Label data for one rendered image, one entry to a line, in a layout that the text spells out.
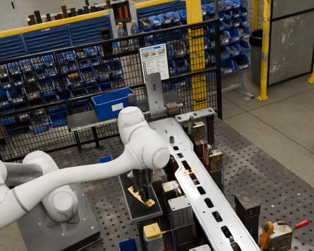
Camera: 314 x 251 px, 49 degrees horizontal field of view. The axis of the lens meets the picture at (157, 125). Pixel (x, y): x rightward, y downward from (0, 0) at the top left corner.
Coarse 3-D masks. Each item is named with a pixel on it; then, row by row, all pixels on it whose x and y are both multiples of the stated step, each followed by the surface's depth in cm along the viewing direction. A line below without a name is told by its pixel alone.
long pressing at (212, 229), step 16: (160, 128) 244; (176, 128) 241; (176, 144) 224; (192, 144) 222; (176, 160) 209; (192, 160) 207; (176, 176) 196; (208, 176) 193; (192, 192) 183; (208, 192) 182; (192, 208) 173; (208, 208) 172; (224, 208) 171; (208, 224) 163; (224, 224) 162; (240, 224) 161; (208, 240) 155; (224, 240) 154; (240, 240) 153
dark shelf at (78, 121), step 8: (168, 96) 280; (176, 96) 279; (144, 104) 273; (184, 104) 269; (88, 112) 272; (72, 120) 264; (80, 120) 262; (88, 120) 261; (96, 120) 259; (104, 120) 258; (112, 120) 259; (72, 128) 254; (80, 128) 255
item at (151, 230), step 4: (152, 224) 146; (156, 224) 145; (144, 228) 144; (148, 228) 144; (152, 228) 144; (156, 228) 143; (148, 232) 142; (152, 232) 142; (156, 232) 142; (148, 236) 140; (152, 236) 141
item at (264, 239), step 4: (268, 224) 145; (272, 224) 145; (264, 228) 147; (268, 228) 145; (272, 228) 145; (264, 232) 149; (268, 232) 146; (272, 232) 146; (264, 236) 149; (268, 236) 147; (260, 240) 152; (264, 240) 149; (264, 244) 149; (264, 248) 150
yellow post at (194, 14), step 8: (192, 0) 260; (200, 0) 262; (192, 8) 262; (200, 8) 264; (192, 16) 265; (200, 16) 267; (192, 40) 274; (200, 40) 276; (200, 48) 279; (192, 56) 282; (200, 56) 282; (192, 64) 287; (200, 64) 286; (192, 80) 297; (192, 88) 302; (200, 96) 300; (200, 104) 303
